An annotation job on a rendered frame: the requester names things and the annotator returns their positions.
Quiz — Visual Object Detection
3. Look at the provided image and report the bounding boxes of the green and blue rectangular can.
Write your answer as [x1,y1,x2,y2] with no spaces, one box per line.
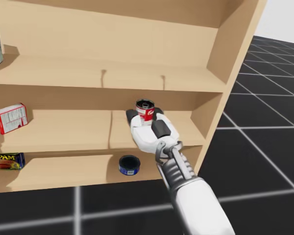
[0,152,25,171]

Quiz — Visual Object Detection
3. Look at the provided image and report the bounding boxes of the red and white can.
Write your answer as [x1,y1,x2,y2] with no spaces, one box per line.
[135,99,155,126]

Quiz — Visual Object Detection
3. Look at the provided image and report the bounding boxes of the blue flat can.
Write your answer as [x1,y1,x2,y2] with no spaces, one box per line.
[119,155,141,176]

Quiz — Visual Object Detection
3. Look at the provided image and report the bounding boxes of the pale wooden shelf unit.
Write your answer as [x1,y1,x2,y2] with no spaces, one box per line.
[0,0,269,194]

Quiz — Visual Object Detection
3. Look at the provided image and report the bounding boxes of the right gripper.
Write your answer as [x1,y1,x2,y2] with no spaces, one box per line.
[125,107,184,153]

